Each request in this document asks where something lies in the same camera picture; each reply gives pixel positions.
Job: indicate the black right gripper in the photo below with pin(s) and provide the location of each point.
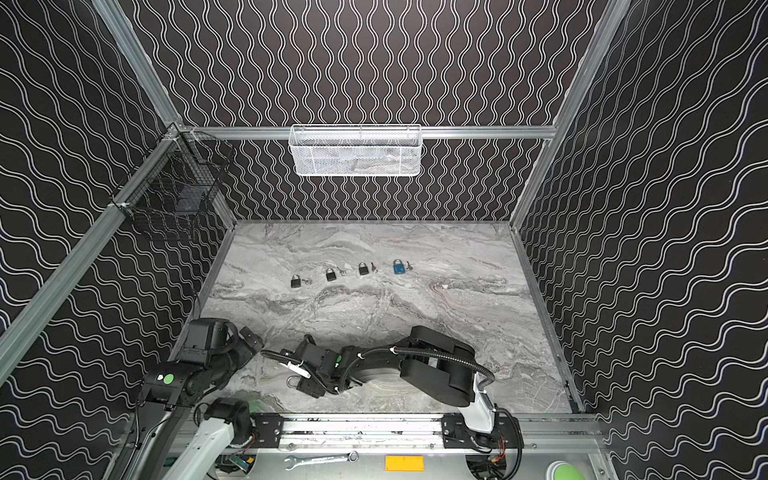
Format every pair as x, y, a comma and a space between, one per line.
309, 365

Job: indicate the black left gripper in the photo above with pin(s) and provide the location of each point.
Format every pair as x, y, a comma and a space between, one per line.
244, 341

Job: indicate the black padlock with key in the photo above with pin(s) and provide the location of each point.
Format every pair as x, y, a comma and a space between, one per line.
297, 281

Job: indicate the dark padlock with keyring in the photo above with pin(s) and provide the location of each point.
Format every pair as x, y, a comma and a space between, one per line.
333, 274

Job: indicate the silver grey padlock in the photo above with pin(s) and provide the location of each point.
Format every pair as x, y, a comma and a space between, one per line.
365, 269

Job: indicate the blue padlock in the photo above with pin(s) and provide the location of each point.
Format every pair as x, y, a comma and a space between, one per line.
293, 381
401, 267

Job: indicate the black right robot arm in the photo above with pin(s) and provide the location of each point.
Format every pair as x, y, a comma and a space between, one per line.
442, 367

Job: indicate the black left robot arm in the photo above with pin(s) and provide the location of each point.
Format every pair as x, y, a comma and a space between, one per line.
211, 352

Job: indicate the silver open-end wrench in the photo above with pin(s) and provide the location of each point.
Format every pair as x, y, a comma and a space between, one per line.
293, 462

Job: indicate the yellow label plate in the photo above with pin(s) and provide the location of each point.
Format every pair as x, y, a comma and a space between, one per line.
407, 464

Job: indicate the green round button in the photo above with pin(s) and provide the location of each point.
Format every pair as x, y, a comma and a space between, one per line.
561, 470

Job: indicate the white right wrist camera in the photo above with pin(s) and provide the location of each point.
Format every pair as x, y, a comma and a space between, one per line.
299, 368

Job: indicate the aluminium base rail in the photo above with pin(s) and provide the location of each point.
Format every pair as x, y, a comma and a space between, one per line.
394, 433

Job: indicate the black wire mesh basket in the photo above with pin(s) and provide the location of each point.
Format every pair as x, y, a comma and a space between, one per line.
181, 194

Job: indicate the white wire mesh basket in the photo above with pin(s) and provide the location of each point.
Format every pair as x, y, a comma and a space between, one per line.
356, 150

